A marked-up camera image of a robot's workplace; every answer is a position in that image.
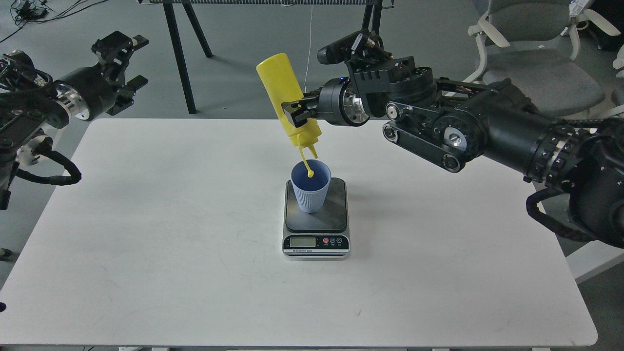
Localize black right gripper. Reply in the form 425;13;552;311
281;77;371;128

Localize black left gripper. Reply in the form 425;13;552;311
54;31;149;121

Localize yellow squeeze bottle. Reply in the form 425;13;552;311
256;53;322;178

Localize blue ribbed plastic cup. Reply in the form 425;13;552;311
290;159;332;214

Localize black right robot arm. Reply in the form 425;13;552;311
278;29;624;248

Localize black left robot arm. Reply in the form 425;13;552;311
0;31;149;210

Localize digital kitchen scale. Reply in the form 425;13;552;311
282;177;351;260

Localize black metal table legs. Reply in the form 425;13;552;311
128;0;394;116

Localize grey office chair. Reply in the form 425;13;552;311
466;0;621;117

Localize white hanging cable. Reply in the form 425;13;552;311
302;0;314;93

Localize black floor cables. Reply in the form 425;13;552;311
0;0;110;45

